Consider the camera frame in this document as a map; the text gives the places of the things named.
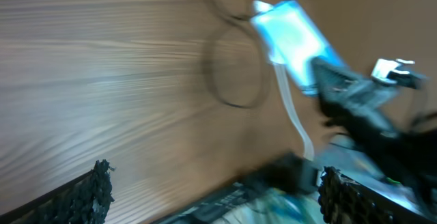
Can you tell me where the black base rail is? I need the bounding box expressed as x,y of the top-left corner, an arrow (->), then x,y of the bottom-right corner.
155,152 -> 318,224

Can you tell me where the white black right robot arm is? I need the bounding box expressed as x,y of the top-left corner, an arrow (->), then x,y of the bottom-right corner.
311,57 -> 436,216

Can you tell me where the black charger cable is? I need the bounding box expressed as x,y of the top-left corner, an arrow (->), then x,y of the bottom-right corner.
201,0 -> 274,110

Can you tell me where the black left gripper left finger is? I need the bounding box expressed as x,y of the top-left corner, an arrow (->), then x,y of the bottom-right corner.
1,160 -> 115,224

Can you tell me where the white power strip cord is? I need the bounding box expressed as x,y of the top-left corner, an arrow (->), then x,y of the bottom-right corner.
272,63 -> 315,162

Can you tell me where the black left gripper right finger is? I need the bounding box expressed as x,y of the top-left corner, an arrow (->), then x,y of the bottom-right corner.
318,167 -> 436,224

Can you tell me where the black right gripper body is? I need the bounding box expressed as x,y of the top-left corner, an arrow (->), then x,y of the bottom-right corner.
320,80 -> 401,139

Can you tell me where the Samsung Galaxy smartphone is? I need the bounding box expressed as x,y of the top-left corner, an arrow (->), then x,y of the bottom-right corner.
250,0 -> 346,96

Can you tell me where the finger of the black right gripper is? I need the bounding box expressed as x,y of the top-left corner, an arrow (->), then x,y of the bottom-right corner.
311,57 -> 362,101

